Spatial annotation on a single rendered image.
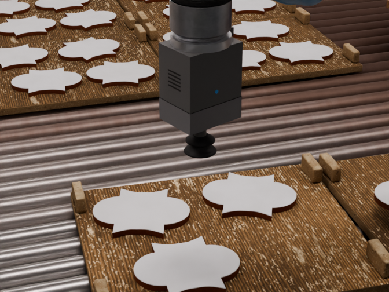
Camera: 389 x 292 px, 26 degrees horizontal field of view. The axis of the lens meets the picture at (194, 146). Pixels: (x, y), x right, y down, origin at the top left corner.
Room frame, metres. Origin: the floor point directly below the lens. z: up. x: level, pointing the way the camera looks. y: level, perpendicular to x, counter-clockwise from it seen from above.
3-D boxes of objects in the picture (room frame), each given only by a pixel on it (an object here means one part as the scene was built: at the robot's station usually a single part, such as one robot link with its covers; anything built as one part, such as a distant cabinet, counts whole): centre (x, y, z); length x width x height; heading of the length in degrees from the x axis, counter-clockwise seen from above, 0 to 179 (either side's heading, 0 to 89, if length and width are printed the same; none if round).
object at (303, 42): (1.83, -0.12, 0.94); 0.41 x 0.35 x 0.04; 107
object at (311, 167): (1.23, -0.20, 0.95); 0.06 x 0.02 x 0.03; 14
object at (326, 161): (1.24, -0.23, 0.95); 0.06 x 0.02 x 0.03; 16
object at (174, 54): (0.99, 0.00, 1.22); 0.10 x 0.09 x 0.16; 39
